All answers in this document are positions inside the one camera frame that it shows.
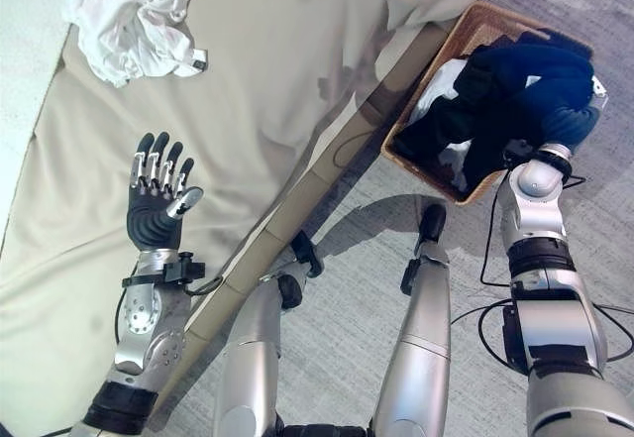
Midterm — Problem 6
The white crumpled garment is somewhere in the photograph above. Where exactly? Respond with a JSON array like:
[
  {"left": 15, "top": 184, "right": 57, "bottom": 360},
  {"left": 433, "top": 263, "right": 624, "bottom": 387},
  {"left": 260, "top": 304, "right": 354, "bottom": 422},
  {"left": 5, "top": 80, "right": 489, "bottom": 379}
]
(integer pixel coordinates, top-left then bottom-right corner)
[{"left": 60, "top": 0, "right": 210, "bottom": 89}]

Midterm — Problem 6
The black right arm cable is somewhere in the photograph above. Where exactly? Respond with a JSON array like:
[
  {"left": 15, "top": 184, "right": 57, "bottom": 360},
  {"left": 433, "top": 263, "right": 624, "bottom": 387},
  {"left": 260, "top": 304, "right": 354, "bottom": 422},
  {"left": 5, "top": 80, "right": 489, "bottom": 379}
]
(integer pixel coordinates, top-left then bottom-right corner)
[{"left": 476, "top": 171, "right": 634, "bottom": 365}]

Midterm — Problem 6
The robot leg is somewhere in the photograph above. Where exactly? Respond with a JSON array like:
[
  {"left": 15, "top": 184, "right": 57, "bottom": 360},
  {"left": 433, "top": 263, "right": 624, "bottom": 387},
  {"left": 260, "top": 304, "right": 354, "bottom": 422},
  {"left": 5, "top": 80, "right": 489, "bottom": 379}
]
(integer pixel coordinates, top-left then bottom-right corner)
[
  {"left": 212, "top": 231, "right": 326, "bottom": 437},
  {"left": 370, "top": 203, "right": 453, "bottom": 437}
]

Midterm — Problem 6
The robot left leg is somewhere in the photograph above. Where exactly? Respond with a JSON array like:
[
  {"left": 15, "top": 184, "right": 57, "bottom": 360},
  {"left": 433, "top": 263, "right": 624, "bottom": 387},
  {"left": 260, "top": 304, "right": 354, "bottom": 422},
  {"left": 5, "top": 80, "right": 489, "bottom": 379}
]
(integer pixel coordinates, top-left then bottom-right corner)
[{"left": 212, "top": 231, "right": 326, "bottom": 437}]

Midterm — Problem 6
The white cloth in basket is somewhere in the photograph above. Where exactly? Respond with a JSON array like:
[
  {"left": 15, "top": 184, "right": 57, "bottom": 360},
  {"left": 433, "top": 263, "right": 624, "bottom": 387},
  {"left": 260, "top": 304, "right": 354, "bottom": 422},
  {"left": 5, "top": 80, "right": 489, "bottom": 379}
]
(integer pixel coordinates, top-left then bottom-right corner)
[{"left": 406, "top": 57, "right": 473, "bottom": 188}]

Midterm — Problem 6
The woven wicker basket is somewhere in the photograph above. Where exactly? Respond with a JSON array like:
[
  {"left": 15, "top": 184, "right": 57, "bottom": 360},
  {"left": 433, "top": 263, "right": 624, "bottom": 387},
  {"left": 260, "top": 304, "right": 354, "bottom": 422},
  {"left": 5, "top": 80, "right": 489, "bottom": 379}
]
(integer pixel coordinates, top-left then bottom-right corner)
[{"left": 380, "top": 1, "right": 595, "bottom": 206}]

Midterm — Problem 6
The beige bed frame side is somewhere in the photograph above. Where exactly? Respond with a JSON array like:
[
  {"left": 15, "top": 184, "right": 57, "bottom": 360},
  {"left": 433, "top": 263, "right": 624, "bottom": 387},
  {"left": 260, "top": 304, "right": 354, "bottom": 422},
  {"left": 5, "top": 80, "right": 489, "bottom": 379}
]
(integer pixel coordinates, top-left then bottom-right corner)
[{"left": 148, "top": 16, "right": 462, "bottom": 421}]

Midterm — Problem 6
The thin black floor cable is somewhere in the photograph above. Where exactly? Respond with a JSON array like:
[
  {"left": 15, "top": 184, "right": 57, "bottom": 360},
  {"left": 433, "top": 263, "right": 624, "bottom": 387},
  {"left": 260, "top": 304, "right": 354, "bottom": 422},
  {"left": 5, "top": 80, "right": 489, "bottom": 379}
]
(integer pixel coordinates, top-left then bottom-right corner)
[{"left": 332, "top": 128, "right": 373, "bottom": 168}]

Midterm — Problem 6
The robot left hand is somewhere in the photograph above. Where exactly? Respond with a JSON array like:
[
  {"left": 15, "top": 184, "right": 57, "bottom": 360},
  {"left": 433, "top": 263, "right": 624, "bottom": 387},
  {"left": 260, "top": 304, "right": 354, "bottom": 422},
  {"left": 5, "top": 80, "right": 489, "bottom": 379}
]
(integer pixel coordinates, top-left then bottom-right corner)
[{"left": 126, "top": 132, "right": 205, "bottom": 253}]

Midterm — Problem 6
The dark blue garment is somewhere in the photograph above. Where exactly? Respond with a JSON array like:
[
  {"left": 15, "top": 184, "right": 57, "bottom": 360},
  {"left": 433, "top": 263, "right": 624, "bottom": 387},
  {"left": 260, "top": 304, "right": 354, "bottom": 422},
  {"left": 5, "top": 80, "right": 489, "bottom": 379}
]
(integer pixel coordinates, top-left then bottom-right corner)
[{"left": 465, "top": 30, "right": 603, "bottom": 150}]

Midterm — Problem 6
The black garment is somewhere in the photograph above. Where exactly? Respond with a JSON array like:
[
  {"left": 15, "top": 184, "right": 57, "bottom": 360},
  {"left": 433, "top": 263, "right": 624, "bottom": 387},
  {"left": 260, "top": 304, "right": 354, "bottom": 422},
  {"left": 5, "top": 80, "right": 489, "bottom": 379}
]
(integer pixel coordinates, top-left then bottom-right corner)
[{"left": 394, "top": 59, "right": 511, "bottom": 193}]

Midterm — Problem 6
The beige bed mattress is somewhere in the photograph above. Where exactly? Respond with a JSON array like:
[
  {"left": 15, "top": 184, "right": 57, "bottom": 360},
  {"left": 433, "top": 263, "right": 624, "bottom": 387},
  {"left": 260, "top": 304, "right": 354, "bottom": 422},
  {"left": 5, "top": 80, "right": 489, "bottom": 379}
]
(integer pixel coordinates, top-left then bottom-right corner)
[{"left": 0, "top": 0, "right": 432, "bottom": 437}]

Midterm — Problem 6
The black left wrist clamp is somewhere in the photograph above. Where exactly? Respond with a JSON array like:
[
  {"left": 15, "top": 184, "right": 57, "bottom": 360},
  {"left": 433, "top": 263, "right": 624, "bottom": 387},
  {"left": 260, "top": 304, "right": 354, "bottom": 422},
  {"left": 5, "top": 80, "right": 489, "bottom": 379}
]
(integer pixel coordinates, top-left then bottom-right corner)
[{"left": 121, "top": 252, "right": 207, "bottom": 290}]

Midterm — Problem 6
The robot right leg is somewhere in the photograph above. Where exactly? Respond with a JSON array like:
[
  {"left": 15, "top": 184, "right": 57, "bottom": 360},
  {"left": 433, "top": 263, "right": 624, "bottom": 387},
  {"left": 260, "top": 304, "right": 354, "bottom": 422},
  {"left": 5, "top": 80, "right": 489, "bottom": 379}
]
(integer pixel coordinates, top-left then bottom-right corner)
[{"left": 370, "top": 203, "right": 453, "bottom": 437}]

